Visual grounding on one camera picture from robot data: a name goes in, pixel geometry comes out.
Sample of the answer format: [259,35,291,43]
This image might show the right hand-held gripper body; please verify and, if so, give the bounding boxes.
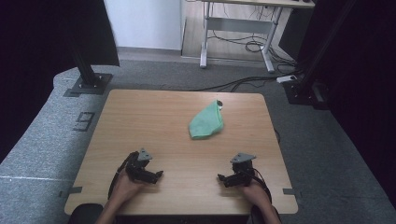
[230,152,257,188]

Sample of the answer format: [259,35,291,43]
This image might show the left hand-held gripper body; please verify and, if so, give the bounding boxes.
[125,147,157,185]

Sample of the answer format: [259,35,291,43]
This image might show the green cloth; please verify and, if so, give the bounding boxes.
[188,99,225,140]

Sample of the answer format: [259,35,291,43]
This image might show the person's left hand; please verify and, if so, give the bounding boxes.
[108,170,148,208]

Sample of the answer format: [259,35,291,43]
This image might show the person's right hand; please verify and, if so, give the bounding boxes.
[242,181,272,209]

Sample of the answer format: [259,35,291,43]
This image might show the grey tape strip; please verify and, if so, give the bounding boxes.
[58,186,84,199]
[282,188,303,199]

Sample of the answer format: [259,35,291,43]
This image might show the white power strip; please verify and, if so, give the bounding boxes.
[276,74,299,84]

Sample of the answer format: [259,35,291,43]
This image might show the black curtain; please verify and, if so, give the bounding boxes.
[297,0,396,209]
[0,0,120,162]

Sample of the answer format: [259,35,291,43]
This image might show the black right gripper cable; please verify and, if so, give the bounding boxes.
[251,167,274,206]

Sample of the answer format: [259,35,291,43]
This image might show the black floor cables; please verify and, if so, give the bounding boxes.
[192,31,302,93]

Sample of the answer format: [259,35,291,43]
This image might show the black stand with base plate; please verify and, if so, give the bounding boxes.
[282,0,359,110]
[64,40,114,96]

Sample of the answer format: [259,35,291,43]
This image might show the white desk frame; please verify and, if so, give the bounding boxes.
[199,0,316,74]

